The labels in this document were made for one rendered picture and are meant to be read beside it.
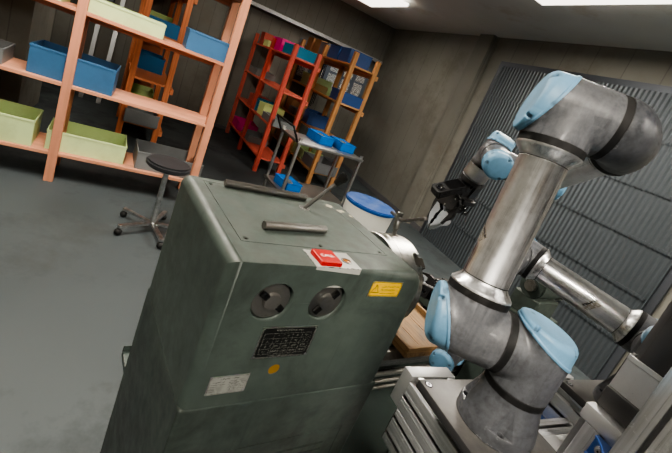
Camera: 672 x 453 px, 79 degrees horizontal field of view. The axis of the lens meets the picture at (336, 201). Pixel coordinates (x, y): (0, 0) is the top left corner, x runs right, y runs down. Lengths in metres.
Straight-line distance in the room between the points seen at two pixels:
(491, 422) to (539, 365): 0.14
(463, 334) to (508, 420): 0.18
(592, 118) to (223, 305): 0.75
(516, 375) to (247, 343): 0.55
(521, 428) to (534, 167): 0.46
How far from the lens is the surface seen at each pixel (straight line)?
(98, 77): 3.98
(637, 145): 0.82
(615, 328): 1.40
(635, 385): 1.03
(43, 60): 4.03
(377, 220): 3.99
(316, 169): 6.40
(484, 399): 0.88
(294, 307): 0.97
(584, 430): 1.06
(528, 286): 2.34
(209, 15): 8.16
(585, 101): 0.78
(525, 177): 0.77
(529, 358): 0.82
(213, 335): 0.94
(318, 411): 1.31
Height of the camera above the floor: 1.64
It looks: 15 degrees down
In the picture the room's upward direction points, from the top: 22 degrees clockwise
